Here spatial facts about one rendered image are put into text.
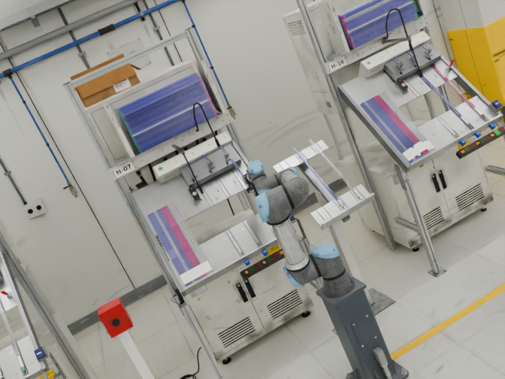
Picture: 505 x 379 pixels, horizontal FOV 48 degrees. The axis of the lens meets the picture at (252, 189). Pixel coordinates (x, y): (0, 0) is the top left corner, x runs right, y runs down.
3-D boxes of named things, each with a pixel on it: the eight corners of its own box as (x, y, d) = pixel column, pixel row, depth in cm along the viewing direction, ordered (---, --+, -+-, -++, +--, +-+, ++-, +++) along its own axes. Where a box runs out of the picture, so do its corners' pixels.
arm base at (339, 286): (361, 285, 267) (354, 267, 264) (334, 301, 263) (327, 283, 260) (344, 275, 281) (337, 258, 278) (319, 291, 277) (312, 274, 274)
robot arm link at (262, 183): (281, 189, 277) (271, 169, 280) (260, 198, 277) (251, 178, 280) (282, 192, 285) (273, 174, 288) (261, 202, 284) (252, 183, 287)
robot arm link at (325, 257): (348, 271, 264) (338, 246, 260) (322, 283, 264) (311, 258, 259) (340, 260, 275) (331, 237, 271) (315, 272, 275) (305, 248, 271)
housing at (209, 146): (234, 153, 350) (232, 139, 337) (162, 189, 340) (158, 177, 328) (228, 144, 353) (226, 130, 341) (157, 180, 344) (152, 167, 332)
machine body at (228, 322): (318, 313, 363) (281, 230, 344) (221, 371, 349) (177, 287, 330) (281, 279, 423) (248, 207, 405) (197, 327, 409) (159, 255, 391)
